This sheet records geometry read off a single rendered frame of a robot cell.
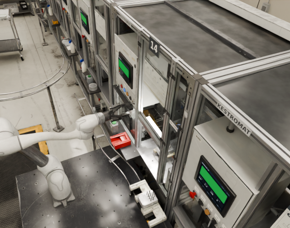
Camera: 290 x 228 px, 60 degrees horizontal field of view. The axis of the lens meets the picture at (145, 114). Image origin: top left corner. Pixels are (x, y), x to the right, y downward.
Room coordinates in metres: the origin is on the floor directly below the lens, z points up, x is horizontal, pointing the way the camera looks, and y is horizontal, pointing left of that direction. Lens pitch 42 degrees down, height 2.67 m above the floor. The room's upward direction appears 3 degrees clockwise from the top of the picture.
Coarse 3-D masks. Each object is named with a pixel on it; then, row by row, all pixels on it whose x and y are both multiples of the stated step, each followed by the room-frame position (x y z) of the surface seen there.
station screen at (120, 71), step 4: (120, 60) 1.72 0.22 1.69; (124, 64) 1.65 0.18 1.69; (120, 68) 1.72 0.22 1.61; (128, 68) 1.58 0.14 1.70; (120, 72) 1.72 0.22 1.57; (128, 72) 1.58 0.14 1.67; (124, 76) 1.65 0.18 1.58; (128, 76) 1.58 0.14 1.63; (128, 80) 1.58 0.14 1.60; (128, 84) 1.58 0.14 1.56
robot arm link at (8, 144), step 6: (0, 132) 1.09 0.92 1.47; (6, 132) 1.10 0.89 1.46; (0, 138) 1.04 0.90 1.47; (6, 138) 1.05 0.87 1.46; (12, 138) 1.05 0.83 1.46; (0, 144) 1.00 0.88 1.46; (6, 144) 1.00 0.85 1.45; (12, 144) 1.01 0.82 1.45; (18, 144) 1.03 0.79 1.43; (0, 150) 0.97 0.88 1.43; (6, 150) 0.98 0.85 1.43; (12, 150) 0.99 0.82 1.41; (18, 150) 1.01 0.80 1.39; (0, 156) 0.97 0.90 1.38
